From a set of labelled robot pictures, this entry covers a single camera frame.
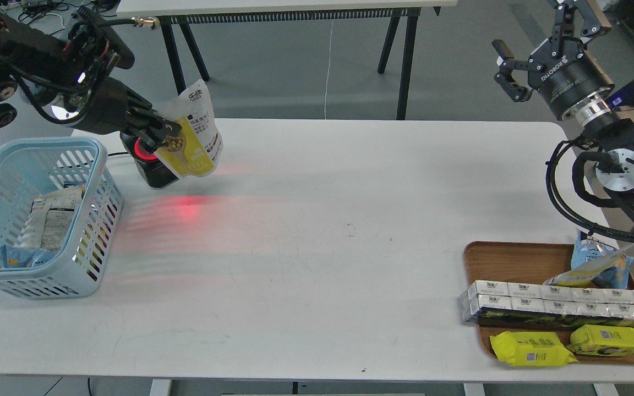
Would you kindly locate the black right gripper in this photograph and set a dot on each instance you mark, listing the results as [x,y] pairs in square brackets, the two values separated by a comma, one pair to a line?
[573,80]

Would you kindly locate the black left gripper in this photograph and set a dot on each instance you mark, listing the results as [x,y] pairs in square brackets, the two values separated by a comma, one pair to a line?
[117,108]

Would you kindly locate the yellow white snack pouch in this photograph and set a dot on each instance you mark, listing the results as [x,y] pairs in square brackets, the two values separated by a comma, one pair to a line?
[197,149]

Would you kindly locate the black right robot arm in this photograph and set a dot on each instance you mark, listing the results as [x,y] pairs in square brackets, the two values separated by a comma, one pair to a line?
[603,173]

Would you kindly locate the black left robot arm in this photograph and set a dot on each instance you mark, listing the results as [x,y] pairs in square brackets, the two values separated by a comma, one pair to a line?
[68,80]

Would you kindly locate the white snack bag in basket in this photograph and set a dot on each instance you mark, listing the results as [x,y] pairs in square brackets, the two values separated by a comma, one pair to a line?
[50,219]

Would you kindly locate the light blue plastic basket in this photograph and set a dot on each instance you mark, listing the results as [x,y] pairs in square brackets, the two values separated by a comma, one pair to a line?
[30,168]

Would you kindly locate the blue snack bag in basket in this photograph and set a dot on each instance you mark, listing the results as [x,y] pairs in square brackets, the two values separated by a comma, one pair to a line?
[15,257]

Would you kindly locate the blue snack bag on tray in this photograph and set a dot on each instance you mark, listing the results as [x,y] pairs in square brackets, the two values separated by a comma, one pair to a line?
[587,249]

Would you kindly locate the silver long snack box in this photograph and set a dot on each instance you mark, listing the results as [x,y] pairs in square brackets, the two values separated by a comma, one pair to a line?
[544,307]

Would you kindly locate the black barcode scanner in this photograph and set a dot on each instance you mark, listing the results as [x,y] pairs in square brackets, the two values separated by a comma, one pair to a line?
[151,169]

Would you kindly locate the background white table black legs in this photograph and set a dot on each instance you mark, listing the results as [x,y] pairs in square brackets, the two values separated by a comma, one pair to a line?
[186,13]

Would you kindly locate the brown wooden tray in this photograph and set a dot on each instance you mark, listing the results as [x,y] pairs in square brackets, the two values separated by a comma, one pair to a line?
[532,263]

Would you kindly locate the yellow white pouch on tray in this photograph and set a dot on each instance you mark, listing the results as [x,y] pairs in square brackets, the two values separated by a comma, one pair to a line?
[582,276]

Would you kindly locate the yellow packet right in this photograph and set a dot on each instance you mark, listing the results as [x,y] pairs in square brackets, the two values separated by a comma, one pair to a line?
[598,340]

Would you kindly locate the yellow packet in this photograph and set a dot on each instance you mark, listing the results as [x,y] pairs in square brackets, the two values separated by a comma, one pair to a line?
[531,349]
[598,340]

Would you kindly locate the yellow packet left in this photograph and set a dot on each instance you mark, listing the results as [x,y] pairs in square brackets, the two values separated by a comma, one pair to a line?
[531,349]

